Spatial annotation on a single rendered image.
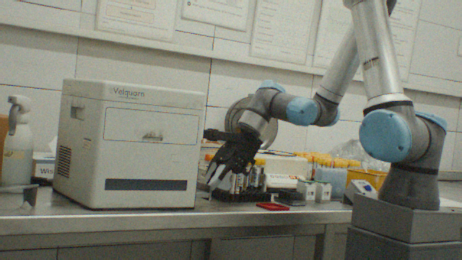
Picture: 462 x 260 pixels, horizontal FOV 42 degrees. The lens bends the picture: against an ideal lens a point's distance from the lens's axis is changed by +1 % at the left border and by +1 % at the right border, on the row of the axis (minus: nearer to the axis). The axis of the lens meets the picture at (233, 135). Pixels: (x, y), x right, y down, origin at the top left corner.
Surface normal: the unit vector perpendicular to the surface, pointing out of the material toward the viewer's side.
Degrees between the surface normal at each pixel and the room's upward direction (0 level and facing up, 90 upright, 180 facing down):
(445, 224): 90
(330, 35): 95
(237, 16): 87
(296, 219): 90
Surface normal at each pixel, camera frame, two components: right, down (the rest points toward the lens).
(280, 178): 0.29, -0.86
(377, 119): -0.65, 0.07
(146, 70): 0.57, 0.11
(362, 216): -0.81, -0.06
